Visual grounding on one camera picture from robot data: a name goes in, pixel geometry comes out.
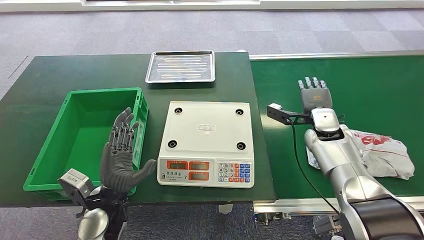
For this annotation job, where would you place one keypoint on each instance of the white table foot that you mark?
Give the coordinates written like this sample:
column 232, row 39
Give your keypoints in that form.
column 225, row 208

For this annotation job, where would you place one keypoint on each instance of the white electronic scale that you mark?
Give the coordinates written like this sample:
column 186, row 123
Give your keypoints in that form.
column 207, row 129

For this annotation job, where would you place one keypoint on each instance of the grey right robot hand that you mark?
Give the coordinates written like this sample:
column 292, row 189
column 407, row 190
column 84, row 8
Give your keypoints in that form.
column 316, row 97

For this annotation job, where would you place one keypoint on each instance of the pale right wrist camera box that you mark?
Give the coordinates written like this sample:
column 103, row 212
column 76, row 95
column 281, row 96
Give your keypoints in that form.
column 276, row 112

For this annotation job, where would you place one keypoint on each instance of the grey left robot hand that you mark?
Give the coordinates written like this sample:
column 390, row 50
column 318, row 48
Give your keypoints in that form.
column 117, row 169

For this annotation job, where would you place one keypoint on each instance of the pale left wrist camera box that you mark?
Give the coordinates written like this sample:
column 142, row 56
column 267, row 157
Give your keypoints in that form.
column 74, row 182

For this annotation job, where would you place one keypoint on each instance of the metal conveyor underframe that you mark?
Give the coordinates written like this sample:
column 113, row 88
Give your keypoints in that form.
column 271, row 218

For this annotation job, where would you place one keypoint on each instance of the green plastic crate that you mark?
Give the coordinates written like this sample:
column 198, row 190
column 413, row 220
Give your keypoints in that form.
column 86, row 132

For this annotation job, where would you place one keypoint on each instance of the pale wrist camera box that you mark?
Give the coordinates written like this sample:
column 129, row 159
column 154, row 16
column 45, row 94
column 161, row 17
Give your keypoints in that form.
column 74, row 182
column 276, row 112

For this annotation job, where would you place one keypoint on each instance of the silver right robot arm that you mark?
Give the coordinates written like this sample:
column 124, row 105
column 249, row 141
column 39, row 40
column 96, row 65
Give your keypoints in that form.
column 341, row 159

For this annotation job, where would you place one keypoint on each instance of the metal baking tray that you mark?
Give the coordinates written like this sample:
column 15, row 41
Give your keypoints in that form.
column 180, row 66

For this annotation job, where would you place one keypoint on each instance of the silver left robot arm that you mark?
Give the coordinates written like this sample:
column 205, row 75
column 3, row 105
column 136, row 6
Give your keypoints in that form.
column 92, row 223

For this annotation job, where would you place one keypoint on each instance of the grey mailer package red print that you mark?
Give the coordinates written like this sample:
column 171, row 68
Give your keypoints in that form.
column 384, row 155

